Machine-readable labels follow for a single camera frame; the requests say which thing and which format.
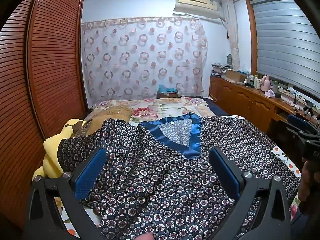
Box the grey window blind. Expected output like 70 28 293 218
250 0 320 93

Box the white lace window curtain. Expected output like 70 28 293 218
221 0 242 70

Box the orange fruit print sheet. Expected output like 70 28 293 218
54 115 300 240

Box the golden patterned pillow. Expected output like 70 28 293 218
75 105 134 138

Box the open cardboard box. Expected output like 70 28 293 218
222 69 248 83

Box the wooden louvred wardrobe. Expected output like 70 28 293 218
0 0 88 230

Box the navy circle-patterned satin top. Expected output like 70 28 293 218
57 112 300 240

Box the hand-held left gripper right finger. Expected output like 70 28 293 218
209 147 292 240

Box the floral bedspread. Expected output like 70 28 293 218
84 96 218 130

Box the person's dark clothing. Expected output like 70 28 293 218
291 205 320 240

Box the white wall air conditioner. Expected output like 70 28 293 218
174 0 219 20

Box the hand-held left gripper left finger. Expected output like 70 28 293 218
29 147 108 240

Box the dark blue blanket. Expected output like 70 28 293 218
204 97 228 117

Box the circle-print sheer wall curtain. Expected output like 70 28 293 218
81 16 209 100

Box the wooden sideboard cabinet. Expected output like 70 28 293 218
209 76 320 135

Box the yellow plush toy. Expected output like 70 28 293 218
32 119 87 180

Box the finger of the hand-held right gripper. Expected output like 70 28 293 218
286 126 320 140

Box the wooden window frame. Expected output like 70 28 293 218
245 0 300 77

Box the pink bottle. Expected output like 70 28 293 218
260 74 270 92

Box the cardboard box with teal cloth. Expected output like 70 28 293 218
157 84 179 98

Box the person's right hand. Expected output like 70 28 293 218
298 157 320 207

